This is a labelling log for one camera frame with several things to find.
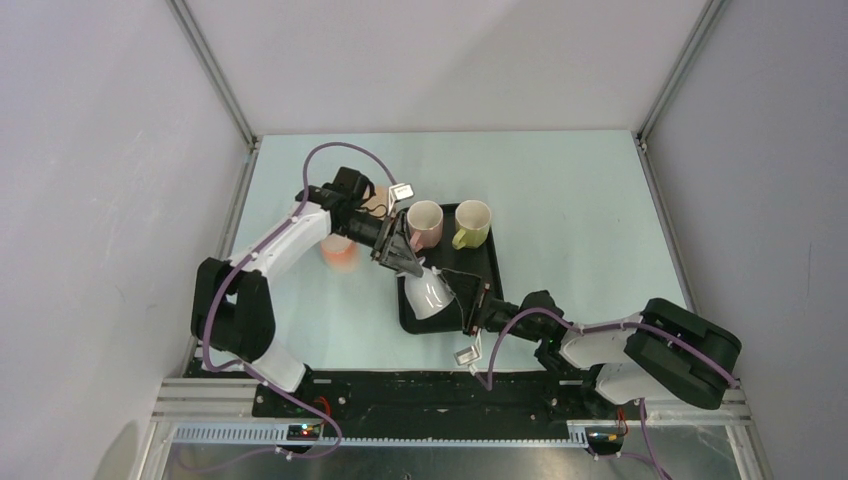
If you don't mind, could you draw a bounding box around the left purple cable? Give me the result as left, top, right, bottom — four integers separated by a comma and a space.
201, 142, 399, 460

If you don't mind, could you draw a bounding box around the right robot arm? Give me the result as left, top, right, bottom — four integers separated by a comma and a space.
403, 267, 741, 418

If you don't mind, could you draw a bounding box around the pink mug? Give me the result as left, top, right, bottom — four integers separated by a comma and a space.
406, 200, 444, 252

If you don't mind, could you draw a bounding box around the yellow mug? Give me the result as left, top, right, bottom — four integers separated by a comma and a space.
451, 200, 492, 250

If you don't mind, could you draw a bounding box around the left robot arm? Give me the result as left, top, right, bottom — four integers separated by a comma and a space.
191, 167, 425, 417

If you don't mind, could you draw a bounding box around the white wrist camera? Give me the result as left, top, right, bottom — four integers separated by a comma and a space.
387, 183, 414, 216
454, 334, 482, 368

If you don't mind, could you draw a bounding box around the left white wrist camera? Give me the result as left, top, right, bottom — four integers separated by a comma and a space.
387, 183, 414, 216

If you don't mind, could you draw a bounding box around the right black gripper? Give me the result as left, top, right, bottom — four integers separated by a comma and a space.
442, 267, 542, 343

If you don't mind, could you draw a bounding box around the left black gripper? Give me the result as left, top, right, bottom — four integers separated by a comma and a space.
335, 211, 423, 278

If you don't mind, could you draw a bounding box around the aluminium frame rail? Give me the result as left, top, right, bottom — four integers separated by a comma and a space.
153, 371, 752, 448

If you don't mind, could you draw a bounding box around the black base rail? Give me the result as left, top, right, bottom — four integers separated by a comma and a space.
251, 370, 639, 441

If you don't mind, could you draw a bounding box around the black rectangular tray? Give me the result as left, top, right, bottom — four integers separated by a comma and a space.
397, 203, 503, 335

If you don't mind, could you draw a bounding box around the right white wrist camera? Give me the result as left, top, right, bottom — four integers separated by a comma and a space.
454, 334, 482, 368

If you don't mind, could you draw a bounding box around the orange translucent cup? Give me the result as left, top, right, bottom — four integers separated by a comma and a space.
319, 234, 359, 273

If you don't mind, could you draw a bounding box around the clear glass mug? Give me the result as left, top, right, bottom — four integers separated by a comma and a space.
400, 267, 455, 320

